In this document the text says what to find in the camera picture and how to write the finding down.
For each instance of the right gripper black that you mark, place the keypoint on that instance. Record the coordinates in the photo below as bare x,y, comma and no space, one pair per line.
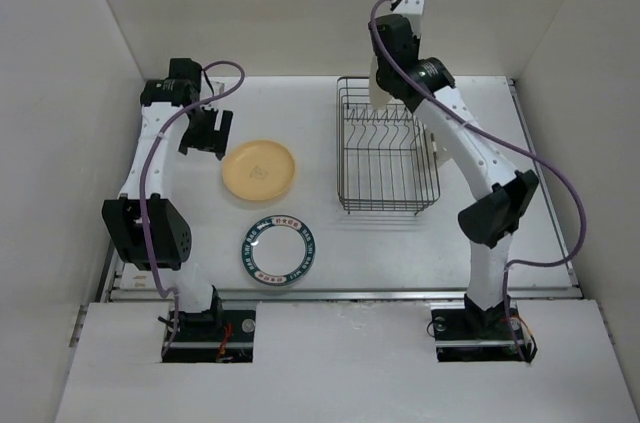
417,48

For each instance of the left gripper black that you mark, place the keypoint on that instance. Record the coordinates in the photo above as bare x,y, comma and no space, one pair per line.
212,140

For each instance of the cream plate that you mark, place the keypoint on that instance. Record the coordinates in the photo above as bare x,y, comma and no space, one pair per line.
379,98

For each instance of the grey patterned plate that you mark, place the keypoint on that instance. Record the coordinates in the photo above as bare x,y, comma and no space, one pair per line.
278,250

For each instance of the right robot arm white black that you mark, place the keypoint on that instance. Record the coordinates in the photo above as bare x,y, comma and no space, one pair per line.
501,192

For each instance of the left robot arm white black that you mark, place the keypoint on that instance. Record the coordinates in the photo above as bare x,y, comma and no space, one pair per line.
179,114

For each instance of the beige cutlery holder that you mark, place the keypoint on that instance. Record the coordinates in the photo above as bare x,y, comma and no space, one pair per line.
440,152

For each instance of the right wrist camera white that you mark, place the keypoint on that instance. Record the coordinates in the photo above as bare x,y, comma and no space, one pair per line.
413,11

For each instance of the black wire dish rack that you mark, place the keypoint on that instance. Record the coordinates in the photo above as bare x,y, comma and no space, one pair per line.
387,161

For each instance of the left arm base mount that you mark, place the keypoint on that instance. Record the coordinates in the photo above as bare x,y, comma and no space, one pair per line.
225,336

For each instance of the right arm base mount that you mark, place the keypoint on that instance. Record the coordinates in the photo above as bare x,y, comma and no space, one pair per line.
465,335

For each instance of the aluminium rail side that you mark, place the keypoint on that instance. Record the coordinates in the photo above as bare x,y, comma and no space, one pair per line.
544,187

